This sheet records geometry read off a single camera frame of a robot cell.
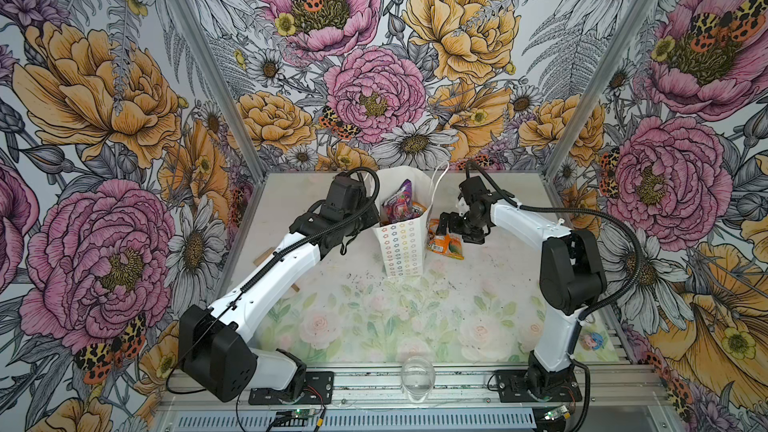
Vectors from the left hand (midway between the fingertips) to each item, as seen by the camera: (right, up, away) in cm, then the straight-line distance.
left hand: (376, 219), depth 80 cm
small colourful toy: (+54, -31, -3) cm, 63 cm away
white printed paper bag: (+7, -6, 0) cm, 10 cm away
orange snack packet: (+22, -9, +17) cm, 30 cm away
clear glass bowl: (+11, -41, -1) cm, 42 cm away
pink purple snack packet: (+7, +4, +9) cm, 12 cm away
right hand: (+22, -8, +14) cm, 27 cm away
